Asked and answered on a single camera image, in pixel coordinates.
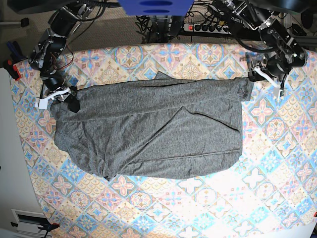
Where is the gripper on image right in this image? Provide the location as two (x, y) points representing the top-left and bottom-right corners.
(246, 53), (297, 97)

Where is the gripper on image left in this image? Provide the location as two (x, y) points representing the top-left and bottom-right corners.
(35, 74), (80, 113)

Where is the grey t-shirt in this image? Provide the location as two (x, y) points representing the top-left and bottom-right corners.
(50, 73), (254, 180)

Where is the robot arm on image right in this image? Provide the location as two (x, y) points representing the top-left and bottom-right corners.
(222, 0), (307, 99)

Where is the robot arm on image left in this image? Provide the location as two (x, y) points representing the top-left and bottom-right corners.
(28, 0), (105, 113)

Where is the white power strip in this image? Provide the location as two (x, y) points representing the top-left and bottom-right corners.
(183, 23), (231, 35)

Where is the red black clamp left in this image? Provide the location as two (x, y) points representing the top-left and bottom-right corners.
(3, 59), (21, 81)

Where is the patterned tablecloth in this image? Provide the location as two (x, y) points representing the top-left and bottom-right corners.
(10, 52), (317, 238)

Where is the black orange clamp bottom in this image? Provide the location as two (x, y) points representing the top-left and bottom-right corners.
(38, 223), (60, 233)

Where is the white vent panel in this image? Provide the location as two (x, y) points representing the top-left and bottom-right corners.
(10, 209), (49, 238)

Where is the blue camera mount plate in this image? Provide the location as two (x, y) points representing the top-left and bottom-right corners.
(118, 0), (194, 16)

